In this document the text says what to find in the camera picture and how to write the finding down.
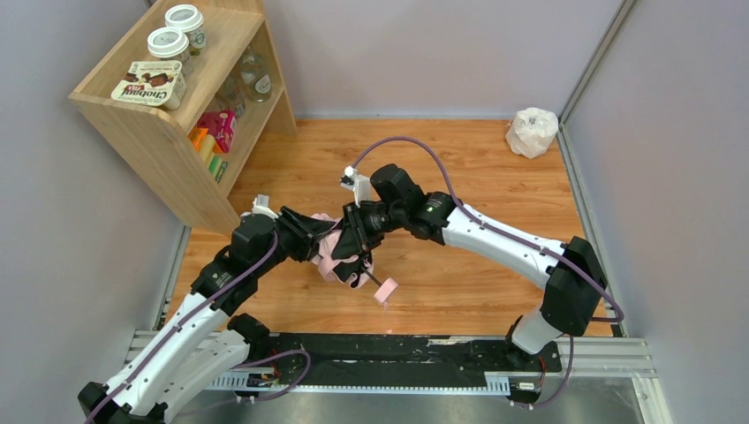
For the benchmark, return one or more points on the pink box on shelf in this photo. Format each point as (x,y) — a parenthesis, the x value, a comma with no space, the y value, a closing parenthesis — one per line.
(221,125)

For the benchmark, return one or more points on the white lidded cup rear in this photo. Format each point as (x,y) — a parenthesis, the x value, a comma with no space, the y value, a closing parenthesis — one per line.
(189,20)

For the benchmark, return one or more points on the wooden shelf unit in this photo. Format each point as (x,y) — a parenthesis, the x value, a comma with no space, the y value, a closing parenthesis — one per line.
(155,142)

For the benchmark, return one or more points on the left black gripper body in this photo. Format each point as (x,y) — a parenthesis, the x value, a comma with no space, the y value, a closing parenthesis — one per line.
(290,231)

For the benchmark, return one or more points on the Chobani yogurt pack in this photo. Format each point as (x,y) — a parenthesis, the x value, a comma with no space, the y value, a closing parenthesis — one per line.
(158,84)

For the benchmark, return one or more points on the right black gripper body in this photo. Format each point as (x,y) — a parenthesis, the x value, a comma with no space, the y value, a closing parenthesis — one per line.
(355,228)

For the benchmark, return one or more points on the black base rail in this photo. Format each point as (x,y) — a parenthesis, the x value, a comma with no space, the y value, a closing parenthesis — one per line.
(368,363)

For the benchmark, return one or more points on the white crumpled plastic bag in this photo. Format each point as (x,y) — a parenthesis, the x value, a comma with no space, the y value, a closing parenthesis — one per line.
(532,131)

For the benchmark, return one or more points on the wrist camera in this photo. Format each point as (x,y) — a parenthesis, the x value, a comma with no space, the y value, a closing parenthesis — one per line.
(357,183)
(261,206)

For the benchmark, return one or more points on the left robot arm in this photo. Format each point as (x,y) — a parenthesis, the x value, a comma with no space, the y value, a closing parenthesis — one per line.
(206,336)

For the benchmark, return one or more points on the white lidded cup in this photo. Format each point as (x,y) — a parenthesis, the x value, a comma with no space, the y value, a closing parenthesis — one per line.
(168,43)
(189,20)

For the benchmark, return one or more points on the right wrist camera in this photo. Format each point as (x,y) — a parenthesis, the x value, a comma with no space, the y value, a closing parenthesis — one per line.
(357,183)

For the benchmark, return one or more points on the white lidded cup front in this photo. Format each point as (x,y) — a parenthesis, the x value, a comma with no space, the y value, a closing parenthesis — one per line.
(168,43)

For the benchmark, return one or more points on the glass jar on shelf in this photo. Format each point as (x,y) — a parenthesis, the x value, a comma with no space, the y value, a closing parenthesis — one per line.
(255,75)

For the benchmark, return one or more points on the pink folding umbrella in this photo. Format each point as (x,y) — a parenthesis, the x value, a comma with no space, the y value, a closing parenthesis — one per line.
(353,270)

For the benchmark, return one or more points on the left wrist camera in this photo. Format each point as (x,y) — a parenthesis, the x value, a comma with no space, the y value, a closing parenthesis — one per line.
(261,206)

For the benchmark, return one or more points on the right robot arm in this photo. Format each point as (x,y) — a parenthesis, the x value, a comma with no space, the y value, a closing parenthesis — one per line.
(569,273)

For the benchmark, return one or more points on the stack of coloured sponges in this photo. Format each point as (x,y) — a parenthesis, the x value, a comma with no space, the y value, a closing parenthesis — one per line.
(206,146)

